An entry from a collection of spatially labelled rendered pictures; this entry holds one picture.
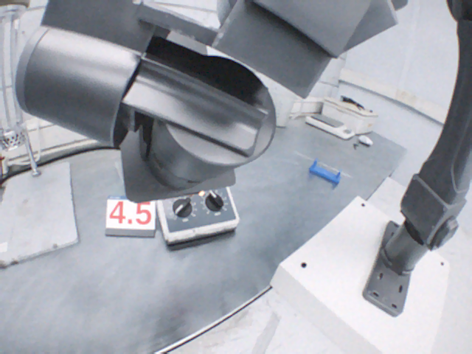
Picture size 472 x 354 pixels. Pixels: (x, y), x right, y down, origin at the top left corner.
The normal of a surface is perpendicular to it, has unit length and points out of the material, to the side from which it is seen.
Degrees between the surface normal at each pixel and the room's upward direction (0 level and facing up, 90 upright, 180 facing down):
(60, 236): 0
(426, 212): 98
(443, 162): 98
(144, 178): 50
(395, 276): 3
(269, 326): 0
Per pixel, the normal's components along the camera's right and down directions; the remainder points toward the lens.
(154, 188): 0.43, -0.15
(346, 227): 0.12, -0.82
